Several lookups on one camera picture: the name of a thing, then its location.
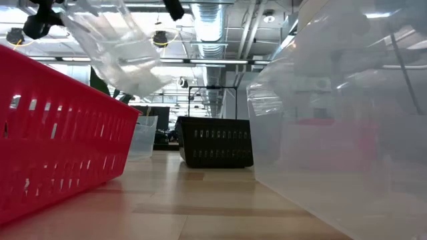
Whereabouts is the black monitor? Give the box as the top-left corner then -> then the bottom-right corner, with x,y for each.
131,105 -> 171,131

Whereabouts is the silver ventilation duct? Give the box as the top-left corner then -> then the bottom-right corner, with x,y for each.
189,3 -> 231,117

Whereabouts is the fluorescent ceiling light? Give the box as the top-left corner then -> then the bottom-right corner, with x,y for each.
189,59 -> 250,65
28,56 -> 91,63

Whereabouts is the clear plastic bag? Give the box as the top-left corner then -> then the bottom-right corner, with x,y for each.
59,0 -> 174,98

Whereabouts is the clear plastic basket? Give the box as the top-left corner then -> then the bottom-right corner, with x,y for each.
246,0 -> 427,240
127,115 -> 159,161

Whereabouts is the black plastic slotted basket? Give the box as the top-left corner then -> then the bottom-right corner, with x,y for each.
175,116 -> 254,169

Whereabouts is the black ceiling-mounted device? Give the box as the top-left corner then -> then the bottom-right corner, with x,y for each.
152,30 -> 169,47
5,27 -> 26,46

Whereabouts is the red plastic slotted basket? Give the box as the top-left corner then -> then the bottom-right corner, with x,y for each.
0,45 -> 141,226
293,118 -> 381,171

